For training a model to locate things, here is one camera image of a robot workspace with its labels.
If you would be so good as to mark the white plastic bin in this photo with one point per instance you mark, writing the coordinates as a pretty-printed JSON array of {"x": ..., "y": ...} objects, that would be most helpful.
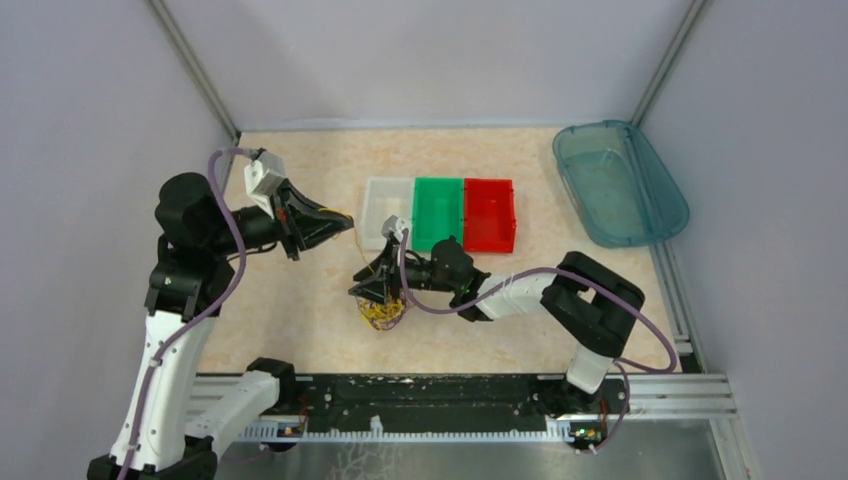
[{"x": 383, "y": 197}]

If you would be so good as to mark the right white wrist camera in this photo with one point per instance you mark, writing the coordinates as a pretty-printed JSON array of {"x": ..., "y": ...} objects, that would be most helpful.
[{"x": 396, "y": 231}]

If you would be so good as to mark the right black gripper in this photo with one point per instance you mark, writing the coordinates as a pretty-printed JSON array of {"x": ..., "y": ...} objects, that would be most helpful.
[{"x": 378, "y": 288}]

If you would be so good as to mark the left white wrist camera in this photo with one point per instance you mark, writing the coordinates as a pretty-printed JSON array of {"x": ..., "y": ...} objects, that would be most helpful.
[{"x": 263, "y": 175}]

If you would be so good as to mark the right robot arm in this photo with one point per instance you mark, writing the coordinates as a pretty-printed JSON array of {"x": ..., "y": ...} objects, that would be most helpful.
[{"x": 594, "y": 304}]

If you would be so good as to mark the teal transparent tub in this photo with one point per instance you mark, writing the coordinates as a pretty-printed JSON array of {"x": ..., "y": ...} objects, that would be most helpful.
[{"x": 622, "y": 191}]

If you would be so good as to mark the white toothed cable duct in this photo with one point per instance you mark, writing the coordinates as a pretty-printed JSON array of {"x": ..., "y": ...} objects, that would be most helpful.
[{"x": 267, "y": 432}]

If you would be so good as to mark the aluminium frame rail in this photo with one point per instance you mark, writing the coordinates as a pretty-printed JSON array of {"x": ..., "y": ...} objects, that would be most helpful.
[{"x": 680, "y": 396}]

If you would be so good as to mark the red plastic bin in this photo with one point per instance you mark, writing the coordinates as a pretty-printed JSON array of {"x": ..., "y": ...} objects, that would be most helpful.
[{"x": 489, "y": 216}]

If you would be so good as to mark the green plastic bin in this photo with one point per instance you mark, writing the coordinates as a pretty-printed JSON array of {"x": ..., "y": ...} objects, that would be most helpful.
[{"x": 438, "y": 211}]

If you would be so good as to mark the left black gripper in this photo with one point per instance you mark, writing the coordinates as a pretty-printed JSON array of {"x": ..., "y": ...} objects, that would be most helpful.
[{"x": 299, "y": 230}]

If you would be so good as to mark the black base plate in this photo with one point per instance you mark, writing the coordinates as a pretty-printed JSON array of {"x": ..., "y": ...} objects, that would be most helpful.
[{"x": 436, "y": 404}]

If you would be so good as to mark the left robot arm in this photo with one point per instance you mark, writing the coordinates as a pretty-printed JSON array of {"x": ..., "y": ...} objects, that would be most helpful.
[{"x": 192, "y": 278}]

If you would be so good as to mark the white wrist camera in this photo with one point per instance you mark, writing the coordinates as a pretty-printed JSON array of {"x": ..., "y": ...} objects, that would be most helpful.
[
  {"x": 263, "y": 175},
  {"x": 396, "y": 231}
]

